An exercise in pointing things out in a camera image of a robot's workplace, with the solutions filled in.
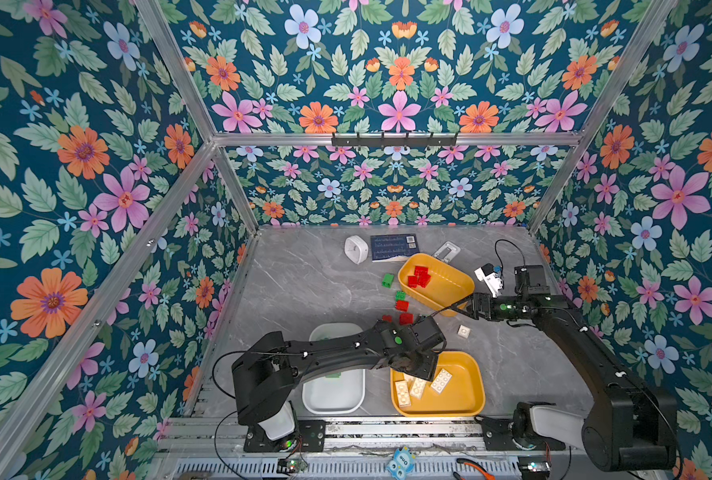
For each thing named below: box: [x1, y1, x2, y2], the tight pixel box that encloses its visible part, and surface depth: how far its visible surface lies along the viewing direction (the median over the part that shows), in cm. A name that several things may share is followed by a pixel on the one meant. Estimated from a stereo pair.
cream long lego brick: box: [394, 380, 412, 408], surface depth 80 cm
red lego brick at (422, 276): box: [414, 268, 431, 288], surface depth 106 cm
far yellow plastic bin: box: [398, 253, 475, 317], surface depth 104 cm
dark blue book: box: [370, 233, 420, 263], surface depth 114 cm
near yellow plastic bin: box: [391, 351, 486, 417], surface depth 81 cm
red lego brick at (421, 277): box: [407, 266, 431, 289], surface depth 105 cm
